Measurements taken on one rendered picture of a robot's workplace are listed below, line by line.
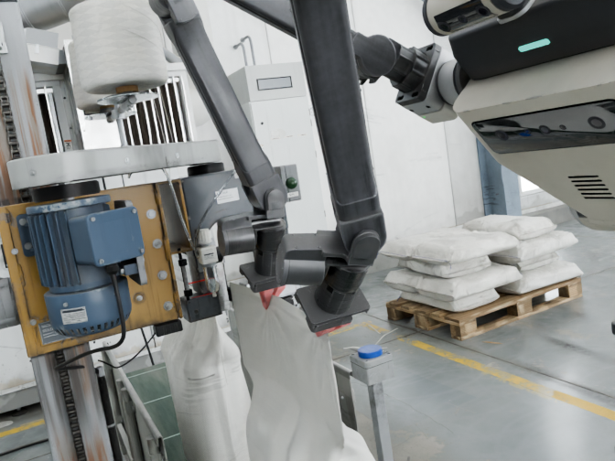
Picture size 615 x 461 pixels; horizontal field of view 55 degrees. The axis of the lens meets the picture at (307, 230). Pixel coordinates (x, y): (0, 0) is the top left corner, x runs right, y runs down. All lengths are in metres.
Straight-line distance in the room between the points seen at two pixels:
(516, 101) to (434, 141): 5.81
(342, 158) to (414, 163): 5.94
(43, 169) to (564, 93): 0.85
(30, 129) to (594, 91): 1.07
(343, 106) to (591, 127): 0.45
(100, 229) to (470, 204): 6.30
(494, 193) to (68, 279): 6.41
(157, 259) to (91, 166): 0.32
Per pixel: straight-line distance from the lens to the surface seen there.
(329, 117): 0.67
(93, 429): 1.48
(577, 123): 0.99
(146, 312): 1.37
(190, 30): 1.05
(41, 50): 3.79
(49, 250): 1.15
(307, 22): 0.62
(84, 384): 1.44
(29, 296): 1.34
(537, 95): 0.99
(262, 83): 5.20
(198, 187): 1.36
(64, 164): 1.10
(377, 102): 6.43
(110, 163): 1.15
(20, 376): 4.19
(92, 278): 1.14
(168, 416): 2.59
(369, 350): 1.47
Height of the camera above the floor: 1.35
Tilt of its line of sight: 7 degrees down
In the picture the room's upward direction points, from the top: 9 degrees counter-clockwise
